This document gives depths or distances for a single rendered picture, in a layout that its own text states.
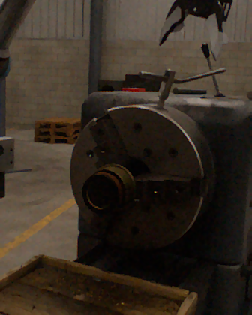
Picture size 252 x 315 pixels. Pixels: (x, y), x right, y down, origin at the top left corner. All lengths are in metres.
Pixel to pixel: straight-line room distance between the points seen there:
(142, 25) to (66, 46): 2.18
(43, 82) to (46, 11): 1.92
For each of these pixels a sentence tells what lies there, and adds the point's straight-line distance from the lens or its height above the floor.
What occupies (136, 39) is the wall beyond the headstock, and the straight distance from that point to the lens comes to 11.16.
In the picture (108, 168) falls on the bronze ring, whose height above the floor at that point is 1.12.
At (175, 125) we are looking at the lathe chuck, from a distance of 0.84.
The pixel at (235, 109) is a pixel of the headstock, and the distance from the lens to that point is 0.98.
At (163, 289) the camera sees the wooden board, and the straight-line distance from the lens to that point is 0.83.
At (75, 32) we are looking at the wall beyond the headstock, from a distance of 11.76.
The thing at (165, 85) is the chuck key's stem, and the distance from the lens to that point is 0.88.
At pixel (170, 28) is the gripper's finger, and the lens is 0.94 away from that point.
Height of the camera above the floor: 1.28
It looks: 9 degrees down
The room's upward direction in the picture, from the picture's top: 2 degrees clockwise
